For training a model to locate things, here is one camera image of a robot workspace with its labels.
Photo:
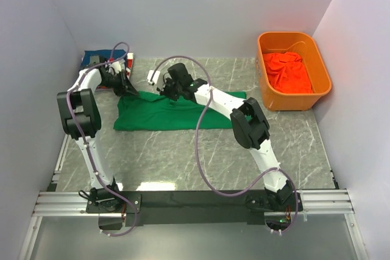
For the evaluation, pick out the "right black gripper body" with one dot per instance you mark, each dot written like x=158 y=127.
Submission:
x=170 y=90

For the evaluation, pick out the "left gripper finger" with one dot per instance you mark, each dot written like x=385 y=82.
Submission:
x=121 y=90
x=128 y=88

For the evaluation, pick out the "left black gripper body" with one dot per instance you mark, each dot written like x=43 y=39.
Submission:
x=122 y=83

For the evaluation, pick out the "green t shirt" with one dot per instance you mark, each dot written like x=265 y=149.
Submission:
x=151 y=112

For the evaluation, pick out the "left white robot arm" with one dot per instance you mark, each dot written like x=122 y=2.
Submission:
x=81 y=120

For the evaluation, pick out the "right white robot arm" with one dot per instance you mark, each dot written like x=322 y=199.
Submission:
x=249 y=125

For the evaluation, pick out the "folded blue t shirt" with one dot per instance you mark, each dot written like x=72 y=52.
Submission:
x=105 y=53

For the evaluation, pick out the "orange t shirt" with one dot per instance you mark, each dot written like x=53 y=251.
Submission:
x=286 y=73

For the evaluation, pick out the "black base beam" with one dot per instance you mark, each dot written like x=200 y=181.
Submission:
x=186 y=207

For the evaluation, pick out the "orange plastic basket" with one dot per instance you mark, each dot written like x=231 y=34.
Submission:
x=305 y=46

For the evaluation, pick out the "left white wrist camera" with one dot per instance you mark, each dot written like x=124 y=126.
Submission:
x=117 y=66

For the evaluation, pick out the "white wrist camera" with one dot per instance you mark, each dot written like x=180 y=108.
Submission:
x=117 y=66
x=155 y=79

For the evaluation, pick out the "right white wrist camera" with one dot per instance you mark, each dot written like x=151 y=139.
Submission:
x=155 y=79

